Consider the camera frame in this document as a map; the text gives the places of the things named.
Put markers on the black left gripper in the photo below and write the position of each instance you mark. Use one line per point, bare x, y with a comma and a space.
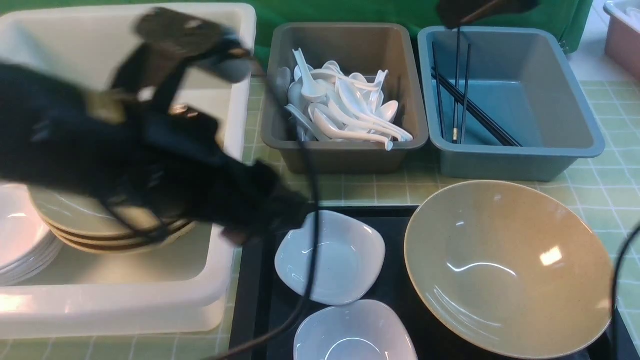
171, 165

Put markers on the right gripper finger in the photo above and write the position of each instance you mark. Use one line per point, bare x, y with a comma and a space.
460, 13

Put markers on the white square dish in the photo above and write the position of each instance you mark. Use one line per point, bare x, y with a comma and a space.
351, 257
362, 330

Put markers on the tan noodle bowl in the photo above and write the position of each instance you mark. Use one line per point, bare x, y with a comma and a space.
509, 269

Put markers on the white ceramic soup spoon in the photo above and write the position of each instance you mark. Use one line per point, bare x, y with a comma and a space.
311, 90

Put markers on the middle stacked tan bowl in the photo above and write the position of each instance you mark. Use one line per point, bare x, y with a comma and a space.
75, 239

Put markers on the bottom stacked tan bowl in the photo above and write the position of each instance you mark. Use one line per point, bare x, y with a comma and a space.
111, 251

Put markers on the diagonal black chopstick in bin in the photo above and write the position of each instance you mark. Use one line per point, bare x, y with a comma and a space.
487, 122

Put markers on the grey plastic bin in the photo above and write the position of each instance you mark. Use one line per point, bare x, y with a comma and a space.
362, 48

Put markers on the blue plastic bin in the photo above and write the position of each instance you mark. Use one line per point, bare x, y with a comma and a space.
523, 80

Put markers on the black serving tray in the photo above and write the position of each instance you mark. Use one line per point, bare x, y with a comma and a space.
393, 287

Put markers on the pile of white spoons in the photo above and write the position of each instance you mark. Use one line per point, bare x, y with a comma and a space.
353, 110

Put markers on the upright black chopstick in bin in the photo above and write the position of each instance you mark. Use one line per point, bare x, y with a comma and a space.
456, 82

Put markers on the green backdrop cloth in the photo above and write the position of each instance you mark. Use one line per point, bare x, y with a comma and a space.
563, 19

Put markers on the large white plastic tub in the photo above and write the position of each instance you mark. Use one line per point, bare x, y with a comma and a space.
179, 287

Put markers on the pink bin with white tub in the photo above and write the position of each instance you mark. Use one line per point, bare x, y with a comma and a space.
622, 44

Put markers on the stack of white plates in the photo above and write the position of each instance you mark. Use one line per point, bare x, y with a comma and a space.
27, 246

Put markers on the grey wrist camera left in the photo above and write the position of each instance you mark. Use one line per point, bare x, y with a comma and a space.
173, 42

